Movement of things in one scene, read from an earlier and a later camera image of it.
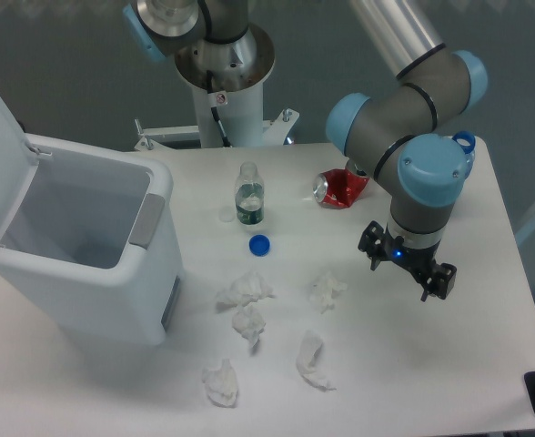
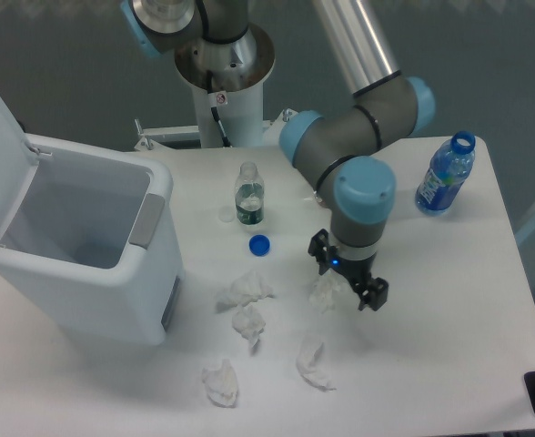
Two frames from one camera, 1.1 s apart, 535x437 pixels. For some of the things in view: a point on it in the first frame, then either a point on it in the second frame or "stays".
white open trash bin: (89, 231) stays
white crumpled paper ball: (248, 289) stays
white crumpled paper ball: (221, 384) stays
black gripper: (378, 244) → (374, 295)
